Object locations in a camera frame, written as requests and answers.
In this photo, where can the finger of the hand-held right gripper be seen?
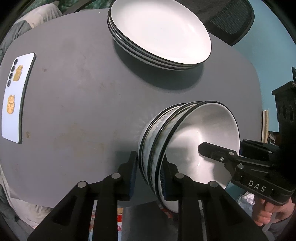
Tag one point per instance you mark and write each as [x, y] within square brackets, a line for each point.
[259, 150]
[215, 153]

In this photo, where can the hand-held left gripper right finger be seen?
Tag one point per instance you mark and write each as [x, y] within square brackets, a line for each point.
[164, 185]

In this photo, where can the person's right hand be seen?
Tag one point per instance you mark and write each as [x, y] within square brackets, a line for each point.
[264, 214]

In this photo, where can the white plate black rim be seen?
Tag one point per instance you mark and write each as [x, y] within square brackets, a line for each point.
[161, 30]
[120, 42]
[126, 50]

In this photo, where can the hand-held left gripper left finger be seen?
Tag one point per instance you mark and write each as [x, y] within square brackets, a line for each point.
[133, 178]

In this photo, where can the dark mesh office chair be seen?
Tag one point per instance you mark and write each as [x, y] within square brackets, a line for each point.
[229, 20]

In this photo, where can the crumpled clear plastic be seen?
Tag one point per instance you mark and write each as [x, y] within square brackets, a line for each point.
[247, 200]

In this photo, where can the teal patterned cloth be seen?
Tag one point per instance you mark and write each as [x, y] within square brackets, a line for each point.
[92, 4]

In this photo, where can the light grey cloth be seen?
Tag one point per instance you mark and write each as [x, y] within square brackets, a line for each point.
[18, 208]

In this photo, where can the ribbed bowl black rim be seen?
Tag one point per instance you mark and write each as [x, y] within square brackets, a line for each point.
[144, 150]
[159, 148]
[208, 129]

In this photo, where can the wooden boards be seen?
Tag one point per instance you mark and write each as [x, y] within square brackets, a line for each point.
[265, 125]

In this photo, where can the white phone with gold stickers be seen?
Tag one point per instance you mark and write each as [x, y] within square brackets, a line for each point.
[16, 97]

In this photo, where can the red and white packaging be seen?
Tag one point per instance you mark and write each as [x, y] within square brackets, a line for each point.
[119, 220]

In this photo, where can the beige cushion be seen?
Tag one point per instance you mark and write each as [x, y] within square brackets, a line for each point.
[44, 14]

